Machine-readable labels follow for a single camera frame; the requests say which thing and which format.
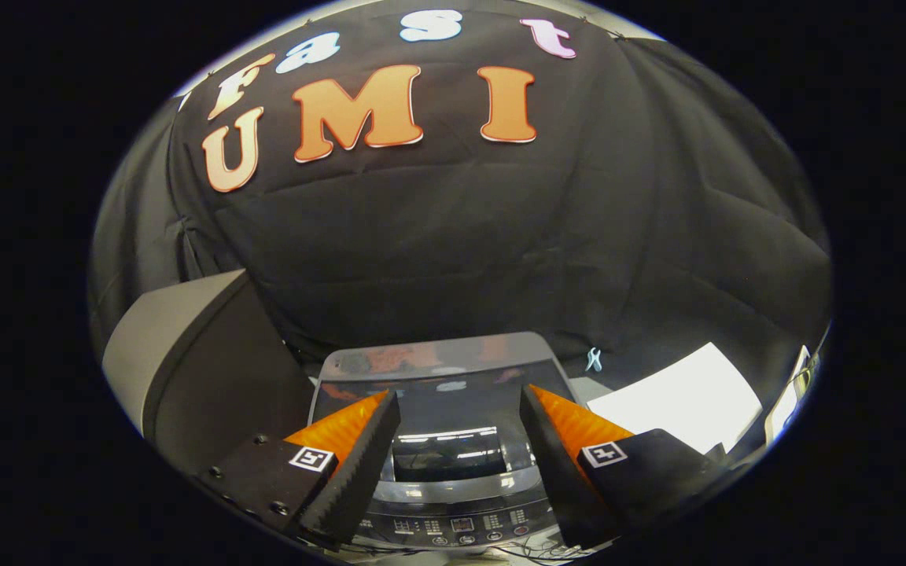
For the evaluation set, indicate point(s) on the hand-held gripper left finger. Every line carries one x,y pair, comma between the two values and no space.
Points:
362,472

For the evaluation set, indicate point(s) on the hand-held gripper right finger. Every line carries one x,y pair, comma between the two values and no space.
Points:
555,472

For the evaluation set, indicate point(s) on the grey top-load washing machine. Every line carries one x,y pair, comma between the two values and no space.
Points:
461,525

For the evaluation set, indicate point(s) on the light blue clip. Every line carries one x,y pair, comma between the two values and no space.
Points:
594,360

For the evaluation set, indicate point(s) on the white flat board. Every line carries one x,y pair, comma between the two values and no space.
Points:
685,401

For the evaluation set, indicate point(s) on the grey table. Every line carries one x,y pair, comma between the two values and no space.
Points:
178,338

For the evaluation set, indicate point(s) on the black backdrop cloth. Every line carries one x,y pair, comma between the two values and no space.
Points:
461,251

